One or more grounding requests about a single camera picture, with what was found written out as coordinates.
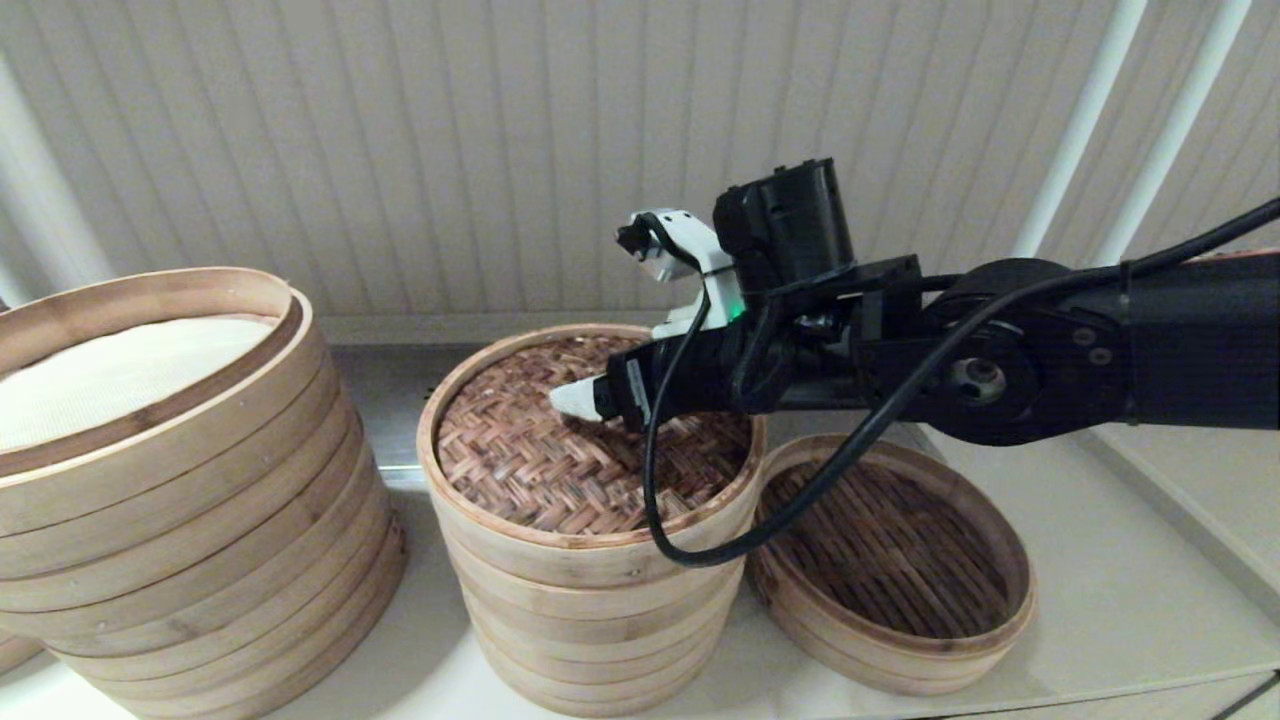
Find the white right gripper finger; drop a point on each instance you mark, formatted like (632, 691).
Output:
(578, 400)

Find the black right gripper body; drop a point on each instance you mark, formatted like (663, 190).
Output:
(690, 380)

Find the woven bamboo steamer lid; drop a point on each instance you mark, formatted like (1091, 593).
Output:
(520, 470)

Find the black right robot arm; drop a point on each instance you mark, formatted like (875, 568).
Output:
(1150, 350)

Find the medium bamboo steamer stack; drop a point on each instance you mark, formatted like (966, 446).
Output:
(600, 650)

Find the small bamboo steamer basket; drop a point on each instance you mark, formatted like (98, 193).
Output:
(900, 570)

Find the large bamboo steamer stack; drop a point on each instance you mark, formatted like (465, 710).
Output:
(200, 520)

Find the white cloth steamer liner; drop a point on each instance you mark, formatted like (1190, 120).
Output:
(100, 380)

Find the stainless steel vented plate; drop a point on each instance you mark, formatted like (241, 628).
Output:
(390, 420)

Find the white metal pole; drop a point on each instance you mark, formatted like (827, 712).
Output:
(1090, 100)
(1180, 120)

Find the white round pillar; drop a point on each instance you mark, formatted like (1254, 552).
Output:
(40, 200)

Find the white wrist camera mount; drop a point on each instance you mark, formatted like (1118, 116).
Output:
(690, 235)

